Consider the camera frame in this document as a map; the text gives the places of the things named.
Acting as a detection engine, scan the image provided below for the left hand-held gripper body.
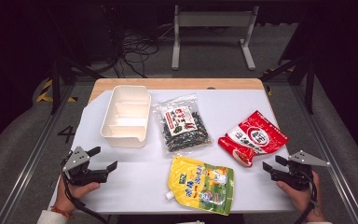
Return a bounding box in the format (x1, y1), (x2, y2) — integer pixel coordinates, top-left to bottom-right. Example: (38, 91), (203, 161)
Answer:
(61, 146), (110, 187)

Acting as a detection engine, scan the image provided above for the yellow spout pouch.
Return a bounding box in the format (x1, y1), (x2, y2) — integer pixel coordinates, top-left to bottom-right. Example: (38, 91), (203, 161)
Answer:
(165, 155), (236, 217)

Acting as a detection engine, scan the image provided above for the aluminium floor rail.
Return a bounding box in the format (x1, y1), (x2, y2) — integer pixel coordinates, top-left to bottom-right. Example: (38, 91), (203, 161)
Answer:
(0, 83), (76, 224)
(292, 83), (358, 224)

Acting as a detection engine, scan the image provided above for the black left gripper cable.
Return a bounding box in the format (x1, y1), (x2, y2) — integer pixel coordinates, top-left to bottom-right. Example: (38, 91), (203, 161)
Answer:
(61, 160), (110, 224)

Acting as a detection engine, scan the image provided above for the person's right hand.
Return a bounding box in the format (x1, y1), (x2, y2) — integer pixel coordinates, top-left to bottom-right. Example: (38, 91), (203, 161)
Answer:
(275, 171), (325, 222)

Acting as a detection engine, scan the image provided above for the white divided plastic container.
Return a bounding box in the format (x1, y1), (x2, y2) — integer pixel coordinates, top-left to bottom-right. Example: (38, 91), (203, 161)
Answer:
(100, 85), (152, 148)

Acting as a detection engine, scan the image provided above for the tangle of black floor cables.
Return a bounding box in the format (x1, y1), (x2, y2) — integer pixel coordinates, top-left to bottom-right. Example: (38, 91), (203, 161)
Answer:
(111, 24), (175, 78)

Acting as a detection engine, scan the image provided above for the black metal stand frame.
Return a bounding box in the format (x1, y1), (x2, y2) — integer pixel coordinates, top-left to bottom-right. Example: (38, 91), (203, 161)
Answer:
(260, 8), (316, 115)
(48, 8), (106, 116)

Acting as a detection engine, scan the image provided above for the yellow black hazard tape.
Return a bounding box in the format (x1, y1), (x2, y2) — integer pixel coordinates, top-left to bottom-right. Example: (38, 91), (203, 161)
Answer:
(36, 78), (78, 104)

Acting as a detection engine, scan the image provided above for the person's left hand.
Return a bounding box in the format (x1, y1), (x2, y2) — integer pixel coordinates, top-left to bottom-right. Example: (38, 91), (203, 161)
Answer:
(55, 178), (102, 214)

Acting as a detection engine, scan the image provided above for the red bead bracelet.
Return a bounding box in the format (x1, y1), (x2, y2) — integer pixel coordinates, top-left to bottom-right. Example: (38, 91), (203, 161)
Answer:
(49, 204), (75, 219)

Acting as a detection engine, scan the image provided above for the clear bag of dried seaweed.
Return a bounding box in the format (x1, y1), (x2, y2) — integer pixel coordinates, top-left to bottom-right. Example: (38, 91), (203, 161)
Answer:
(152, 93), (213, 154)

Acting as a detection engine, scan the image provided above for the red and white food packet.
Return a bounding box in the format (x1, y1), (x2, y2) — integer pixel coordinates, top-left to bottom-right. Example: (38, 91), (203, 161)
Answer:
(217, 110), (289, 168)

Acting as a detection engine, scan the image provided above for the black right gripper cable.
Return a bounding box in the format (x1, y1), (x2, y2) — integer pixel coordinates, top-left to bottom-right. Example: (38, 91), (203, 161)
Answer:
(293, 174), (320, 224)

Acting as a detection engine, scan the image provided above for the white table sheet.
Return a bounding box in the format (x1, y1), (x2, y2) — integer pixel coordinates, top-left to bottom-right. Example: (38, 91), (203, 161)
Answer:
(48, 89), (296, 215)

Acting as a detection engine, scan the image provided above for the white metal table frame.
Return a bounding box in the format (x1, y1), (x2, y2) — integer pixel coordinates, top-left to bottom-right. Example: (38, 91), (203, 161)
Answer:
(171, 4), (260, 71)

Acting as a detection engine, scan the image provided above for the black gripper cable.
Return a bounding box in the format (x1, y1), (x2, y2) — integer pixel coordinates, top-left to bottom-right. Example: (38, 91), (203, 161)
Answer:
(293, 174), (320, 224)
(61, 160), (110, 224)

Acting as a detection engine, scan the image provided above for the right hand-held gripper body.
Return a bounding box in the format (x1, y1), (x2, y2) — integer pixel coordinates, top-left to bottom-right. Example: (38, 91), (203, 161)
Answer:
(271, 150), (331, 191)

